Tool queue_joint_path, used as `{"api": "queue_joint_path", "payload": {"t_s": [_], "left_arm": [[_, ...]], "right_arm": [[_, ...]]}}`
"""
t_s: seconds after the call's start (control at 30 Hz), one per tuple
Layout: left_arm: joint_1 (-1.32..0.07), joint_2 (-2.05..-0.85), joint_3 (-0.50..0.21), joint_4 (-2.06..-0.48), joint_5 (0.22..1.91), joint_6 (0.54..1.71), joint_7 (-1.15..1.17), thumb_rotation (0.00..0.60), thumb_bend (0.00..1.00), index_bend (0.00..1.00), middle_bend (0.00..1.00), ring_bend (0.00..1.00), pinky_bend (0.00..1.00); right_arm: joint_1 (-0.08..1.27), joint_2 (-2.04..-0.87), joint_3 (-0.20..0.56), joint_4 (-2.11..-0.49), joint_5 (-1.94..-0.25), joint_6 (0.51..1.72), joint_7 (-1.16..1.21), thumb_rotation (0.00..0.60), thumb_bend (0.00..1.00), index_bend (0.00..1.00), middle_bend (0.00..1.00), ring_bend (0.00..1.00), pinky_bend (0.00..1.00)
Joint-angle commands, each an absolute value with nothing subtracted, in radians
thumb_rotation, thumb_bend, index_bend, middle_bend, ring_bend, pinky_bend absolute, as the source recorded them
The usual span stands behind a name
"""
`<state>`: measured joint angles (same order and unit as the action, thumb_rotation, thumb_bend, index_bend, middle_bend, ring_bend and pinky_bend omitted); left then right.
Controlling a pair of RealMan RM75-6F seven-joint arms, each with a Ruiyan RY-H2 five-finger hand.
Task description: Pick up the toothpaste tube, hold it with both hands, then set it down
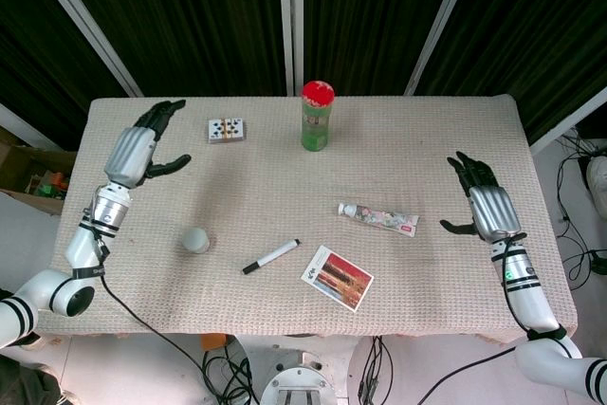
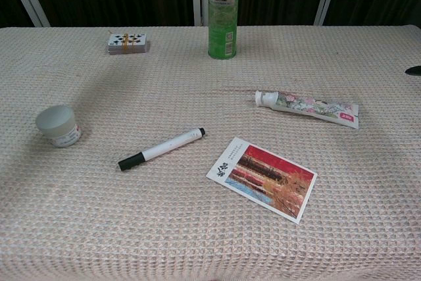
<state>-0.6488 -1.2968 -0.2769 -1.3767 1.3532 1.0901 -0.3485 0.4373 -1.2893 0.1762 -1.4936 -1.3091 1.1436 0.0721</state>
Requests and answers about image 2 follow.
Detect beige waffle-weave tablecloth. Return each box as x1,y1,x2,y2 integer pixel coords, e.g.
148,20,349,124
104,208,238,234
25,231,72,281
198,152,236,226
0,25,421,281

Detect white marker with black cap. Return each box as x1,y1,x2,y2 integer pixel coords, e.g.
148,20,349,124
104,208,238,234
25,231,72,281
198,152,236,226
117,127,208,172

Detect red picture postcard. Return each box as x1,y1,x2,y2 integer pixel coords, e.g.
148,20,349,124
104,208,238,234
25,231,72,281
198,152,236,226
205,136,318,225

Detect small white jar grey lid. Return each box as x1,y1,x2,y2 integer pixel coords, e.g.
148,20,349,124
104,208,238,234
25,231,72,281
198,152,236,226
35,105,82,149

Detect tall green cylindrical can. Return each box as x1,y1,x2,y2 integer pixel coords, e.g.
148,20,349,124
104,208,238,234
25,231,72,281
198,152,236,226
207,0,243,61

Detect floral tube with white cap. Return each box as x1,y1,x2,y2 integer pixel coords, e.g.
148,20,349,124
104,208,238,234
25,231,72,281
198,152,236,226
254,89,360,130

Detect playing card deck with rubber band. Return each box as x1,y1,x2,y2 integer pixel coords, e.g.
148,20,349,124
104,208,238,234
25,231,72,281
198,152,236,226
106,32,150,56

